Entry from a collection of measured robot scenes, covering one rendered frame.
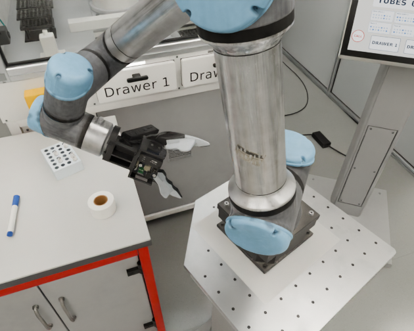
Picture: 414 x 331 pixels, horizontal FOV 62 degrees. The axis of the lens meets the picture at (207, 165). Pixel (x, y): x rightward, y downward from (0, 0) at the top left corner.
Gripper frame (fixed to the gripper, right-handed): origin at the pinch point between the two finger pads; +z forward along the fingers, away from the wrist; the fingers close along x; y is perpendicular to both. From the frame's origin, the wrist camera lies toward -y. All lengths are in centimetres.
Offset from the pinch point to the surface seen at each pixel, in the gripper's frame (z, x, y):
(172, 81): -10, 1, -60
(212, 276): 13.5, -20.0, 8.8
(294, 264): 31.1, -10.5, 6.4
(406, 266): 128, -32, -53
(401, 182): 141, -9, -106
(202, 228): 9.9, -17.6, -4.5
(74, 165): -28.2, -26.2, -25.3
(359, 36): 42, 43, -55
